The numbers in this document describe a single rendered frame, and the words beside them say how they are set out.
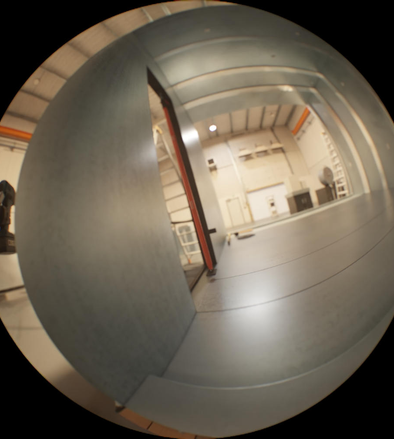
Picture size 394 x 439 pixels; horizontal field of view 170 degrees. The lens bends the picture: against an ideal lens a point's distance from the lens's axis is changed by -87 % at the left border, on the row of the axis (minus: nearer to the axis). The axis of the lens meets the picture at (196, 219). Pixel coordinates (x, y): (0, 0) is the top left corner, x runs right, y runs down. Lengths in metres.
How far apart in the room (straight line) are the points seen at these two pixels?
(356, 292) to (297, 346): 0.24
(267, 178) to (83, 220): 11.40
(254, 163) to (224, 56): 9.92
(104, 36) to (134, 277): 7.68
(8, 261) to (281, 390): 4.63
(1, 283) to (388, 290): 4.95
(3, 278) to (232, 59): 6.30
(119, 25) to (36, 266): 7.54
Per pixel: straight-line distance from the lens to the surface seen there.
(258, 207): 11.00
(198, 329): 0.45
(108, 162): 0.30
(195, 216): 0.80
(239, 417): 0.26
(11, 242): 0.58
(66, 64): 8.12
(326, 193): 5.99
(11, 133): 8.49
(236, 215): 10.62
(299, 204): 5.11
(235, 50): 2.78
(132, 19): 7.58
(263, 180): 11.26
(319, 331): 0.39
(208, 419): 0.27
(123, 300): 0.25
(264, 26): 2.91
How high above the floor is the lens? 0.68
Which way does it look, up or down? 3 degrees up
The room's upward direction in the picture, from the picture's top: 15 degrees counter-clockwise
